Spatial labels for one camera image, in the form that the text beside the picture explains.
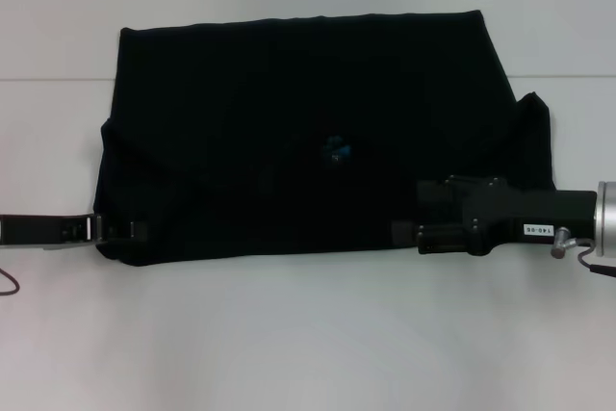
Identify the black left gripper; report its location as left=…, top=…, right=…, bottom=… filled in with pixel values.
left=0, top=212, right=148, bottom=251

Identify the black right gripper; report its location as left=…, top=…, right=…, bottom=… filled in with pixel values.
left=391, top=174, right=599, bottom=257

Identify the black t-shirt with FREE print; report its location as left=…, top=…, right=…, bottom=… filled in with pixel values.
left=92, top=9, right=558, bottom=268

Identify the left arm cable with plug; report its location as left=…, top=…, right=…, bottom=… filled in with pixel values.
left=0, top=266, right=22, bottom=297

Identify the arm cable with plug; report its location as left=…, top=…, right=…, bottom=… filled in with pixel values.
left=0, top=266, right=22, bottom=297
left=550, top=225, right=616, bottom=280

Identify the right arm cable with plug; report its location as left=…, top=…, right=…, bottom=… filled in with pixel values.
left=550, top=225, right=616, bottom=280

